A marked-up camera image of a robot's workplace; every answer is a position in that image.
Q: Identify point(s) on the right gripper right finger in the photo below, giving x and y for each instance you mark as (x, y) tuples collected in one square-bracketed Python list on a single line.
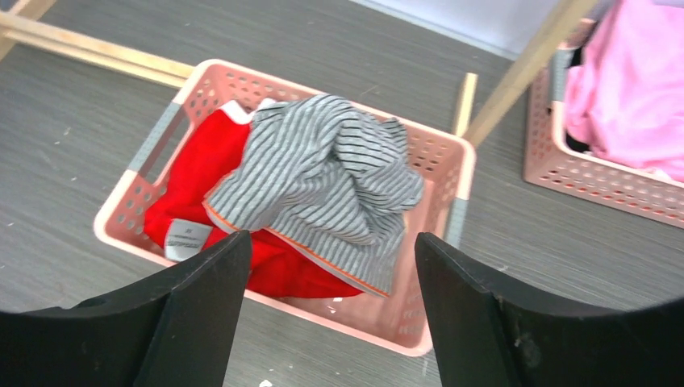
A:
[(491, 329)]

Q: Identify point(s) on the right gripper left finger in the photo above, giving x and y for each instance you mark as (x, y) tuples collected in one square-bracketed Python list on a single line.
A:
[(173, 328)]

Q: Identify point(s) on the red underwear white trim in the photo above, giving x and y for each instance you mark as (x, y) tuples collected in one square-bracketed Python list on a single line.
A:
[(178, 223)]

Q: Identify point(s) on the grey striped underwear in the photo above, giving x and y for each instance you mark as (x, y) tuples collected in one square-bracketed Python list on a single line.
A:
[(330, 180)]

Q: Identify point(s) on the pink basket with clothes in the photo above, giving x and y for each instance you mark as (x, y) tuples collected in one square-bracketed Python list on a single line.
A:
[(550, 163)]

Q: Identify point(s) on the pink cloth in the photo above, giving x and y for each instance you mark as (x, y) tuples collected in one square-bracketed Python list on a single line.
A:
[(625, 99)]

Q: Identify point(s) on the wooden clothes rack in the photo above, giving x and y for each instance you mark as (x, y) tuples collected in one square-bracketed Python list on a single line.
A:
[(20, 24)]

